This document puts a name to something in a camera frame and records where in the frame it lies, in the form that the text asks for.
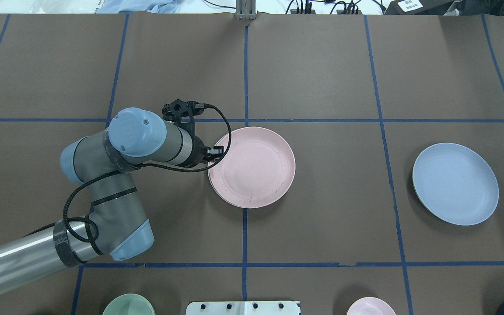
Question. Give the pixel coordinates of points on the green bowl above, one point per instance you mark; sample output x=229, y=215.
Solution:
x=129, y=304

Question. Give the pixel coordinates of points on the light blue cloth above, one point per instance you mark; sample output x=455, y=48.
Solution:
x=129, y=6

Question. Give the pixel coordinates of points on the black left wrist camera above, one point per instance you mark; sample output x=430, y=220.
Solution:
x=182, y=114

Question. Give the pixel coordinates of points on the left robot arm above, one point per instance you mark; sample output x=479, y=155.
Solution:
x=104, y=214

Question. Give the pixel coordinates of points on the blue plate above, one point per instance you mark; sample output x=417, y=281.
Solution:
x=455, y=184

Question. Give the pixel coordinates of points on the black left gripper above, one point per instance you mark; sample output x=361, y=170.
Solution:
x=197, y=153

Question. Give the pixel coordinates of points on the pink bowl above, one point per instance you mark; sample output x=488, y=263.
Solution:
x=370, y=306

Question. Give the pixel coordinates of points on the pink plate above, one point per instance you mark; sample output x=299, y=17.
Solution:
x=257, y=171

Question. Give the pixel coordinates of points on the aluminium frame post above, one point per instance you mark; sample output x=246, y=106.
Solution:
x=245, y=10

